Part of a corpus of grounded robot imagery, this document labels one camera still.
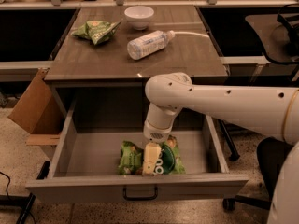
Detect white ceramic bowl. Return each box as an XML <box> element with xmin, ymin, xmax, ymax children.
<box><xmin>124</xmin><ymin>6</ymin><xmax>154</xmax><ymax>30</ymax></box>

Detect grey open drawer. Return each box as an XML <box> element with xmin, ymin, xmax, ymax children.
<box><xmin>26</xmin><ymin>102</ymin><xmax>248</xmax><ymax>203</ymax></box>

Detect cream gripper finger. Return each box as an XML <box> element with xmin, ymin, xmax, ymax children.
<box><xmin>143</xmin><ymin>142</ymin><xmax>161</xmax><ymax>175</ymax></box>

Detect green rice chip bag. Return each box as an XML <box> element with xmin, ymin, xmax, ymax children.
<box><xmin>118</xmin><ymin>135</ymin><xmax>185</xmax><ymax>175</ymax></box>

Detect brown cardboard box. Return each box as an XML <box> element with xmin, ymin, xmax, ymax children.
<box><xmin>8</xmin><ymin>69</ymin><xmax>64</xmax><ymax>146</ymax></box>

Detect black drawer handle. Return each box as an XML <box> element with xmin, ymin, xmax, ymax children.
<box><xmin>122</xmin><ymin>185</ymin><xmax>158</xmax><ymax>202</ymax></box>

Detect clear plastic water bottle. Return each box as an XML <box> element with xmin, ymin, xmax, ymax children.
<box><xmin>127</xmin><ymin>31</ymin><xmax>176</xmax><ymax>61</ymax></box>

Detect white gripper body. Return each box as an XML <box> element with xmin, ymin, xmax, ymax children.
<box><xmin>143</xmin><ymin>120</ymin><xmax>171</xmax><ymax>143</ymax></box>

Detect crumpled green snack bag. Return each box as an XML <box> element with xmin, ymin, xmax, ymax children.
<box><xmin>72</xmin><ymin>21</ymin><xmax>121</xmax><ymax>45</ymax></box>

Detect black office chair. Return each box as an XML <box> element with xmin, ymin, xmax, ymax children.
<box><xmin>222</xmin><ymin>138</ymin><xmax>293</xmax><ymax>212</ymax></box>

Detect grey wooden cabinet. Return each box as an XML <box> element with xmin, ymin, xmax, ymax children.
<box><xmin>45</xmin><ymin>6</ymin><xmax>227</xmax><ymax>130</ymax></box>

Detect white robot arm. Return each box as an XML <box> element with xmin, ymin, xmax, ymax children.
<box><xmin>144</xmin><ymin>73</ymin><xmax>299</xmax><ymax>224</ymax></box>

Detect black floor cable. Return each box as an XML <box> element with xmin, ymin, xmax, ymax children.
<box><xmin>0</xmin><ymin>171</ymin><xmax>12</xmax><ymax>202</ymax></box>

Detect black table leg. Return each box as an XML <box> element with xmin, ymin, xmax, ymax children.
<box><xmin>219</xmin><ymin>120</ymin><xmax>240</xmax><ymax>161</ymax></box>

